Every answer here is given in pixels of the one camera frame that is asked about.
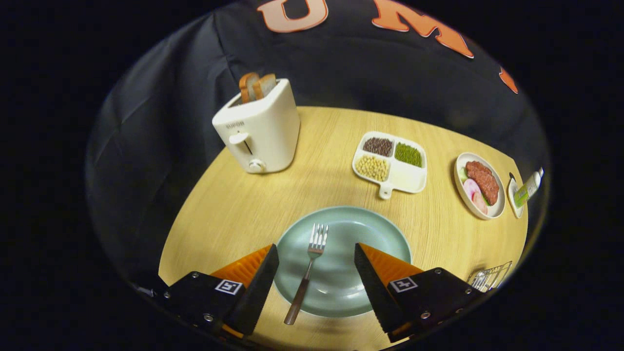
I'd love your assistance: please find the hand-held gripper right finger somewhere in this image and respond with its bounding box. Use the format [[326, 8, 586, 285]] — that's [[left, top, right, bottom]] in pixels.
[[354, 242, 484, 343]]

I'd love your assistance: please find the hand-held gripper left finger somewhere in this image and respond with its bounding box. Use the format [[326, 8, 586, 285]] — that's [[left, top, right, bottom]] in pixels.
[[163, 244, 280, 339]]

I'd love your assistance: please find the teal round plate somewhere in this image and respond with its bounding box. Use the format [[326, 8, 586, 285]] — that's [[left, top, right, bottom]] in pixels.
[[273, 206, 412, 318]]

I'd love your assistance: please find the pile of yellow soybeans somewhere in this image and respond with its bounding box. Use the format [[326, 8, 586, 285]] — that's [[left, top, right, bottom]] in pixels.
[[355, 155, 390, 182]]

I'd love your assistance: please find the white divided dish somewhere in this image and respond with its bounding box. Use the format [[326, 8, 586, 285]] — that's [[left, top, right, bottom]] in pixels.
[[352, 131, 428, 200]]

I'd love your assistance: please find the pile of green beans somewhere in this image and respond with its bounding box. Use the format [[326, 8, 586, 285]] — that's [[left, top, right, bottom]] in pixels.
[[394, 142, 423, 168]]

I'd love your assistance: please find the white oval plate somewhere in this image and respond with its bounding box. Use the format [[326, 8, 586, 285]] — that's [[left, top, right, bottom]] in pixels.
[[454, 152, 506, 220]]

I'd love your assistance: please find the pile of dark beans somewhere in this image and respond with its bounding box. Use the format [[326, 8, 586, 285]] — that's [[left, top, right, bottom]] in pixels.
[[363, 137, 393, 157]]

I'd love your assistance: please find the brown steak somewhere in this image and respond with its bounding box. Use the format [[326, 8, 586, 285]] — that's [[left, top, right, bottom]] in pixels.
[[466, 161, 500, 206]]

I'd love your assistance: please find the white toaster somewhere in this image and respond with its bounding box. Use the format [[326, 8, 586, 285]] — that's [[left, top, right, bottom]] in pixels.
[[212, 78, 301, 174]]

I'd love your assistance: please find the green and white tube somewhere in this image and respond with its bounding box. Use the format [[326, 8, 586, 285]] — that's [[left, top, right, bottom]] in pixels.
[[514, 167, 545, 208]]

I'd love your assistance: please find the brown bread slice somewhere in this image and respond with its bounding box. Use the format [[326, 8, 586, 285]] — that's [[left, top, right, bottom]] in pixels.
[[239, 72, 260, 104], [253, 74, 277, 100]]

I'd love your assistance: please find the fork with wooden handle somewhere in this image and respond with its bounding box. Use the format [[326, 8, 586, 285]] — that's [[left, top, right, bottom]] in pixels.
[[284, 223, 329, 326]]

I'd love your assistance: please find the metal wire rack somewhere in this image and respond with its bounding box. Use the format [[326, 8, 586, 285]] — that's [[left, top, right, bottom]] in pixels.
[[467, 261, 513, 293]]

